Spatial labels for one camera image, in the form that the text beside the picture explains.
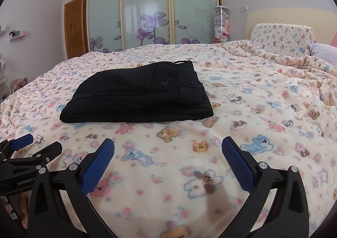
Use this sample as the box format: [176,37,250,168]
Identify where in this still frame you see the bear printed fleece blanket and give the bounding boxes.
[0,39,337,238]

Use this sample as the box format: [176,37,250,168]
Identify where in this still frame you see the white storage rack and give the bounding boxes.
[0,52,12,96]

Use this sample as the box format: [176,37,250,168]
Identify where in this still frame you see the bear printed pillow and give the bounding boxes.
[249,23,314,57]

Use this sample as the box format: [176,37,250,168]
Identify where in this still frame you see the brown wooden door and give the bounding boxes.
[64,0,86,60]

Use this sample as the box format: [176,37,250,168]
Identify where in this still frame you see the cream headboard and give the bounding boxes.
[243,8,337,46]

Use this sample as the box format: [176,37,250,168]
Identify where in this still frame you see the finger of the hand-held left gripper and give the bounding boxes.
[5,141,63,168]
[0,133,35,161]

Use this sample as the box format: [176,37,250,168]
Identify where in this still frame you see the clear tube of plush toys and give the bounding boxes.
[213,5,231,44]

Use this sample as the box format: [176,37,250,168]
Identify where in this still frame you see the pink pillow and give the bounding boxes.
[311,43,337,63]

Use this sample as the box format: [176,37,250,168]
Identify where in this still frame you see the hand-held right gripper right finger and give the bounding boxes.
[221,136,309,238]

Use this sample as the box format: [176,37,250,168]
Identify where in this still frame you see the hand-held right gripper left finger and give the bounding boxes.
[28,137,119,238]

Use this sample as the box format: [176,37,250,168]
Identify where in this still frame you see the black pants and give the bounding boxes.
[59,60,214,124]

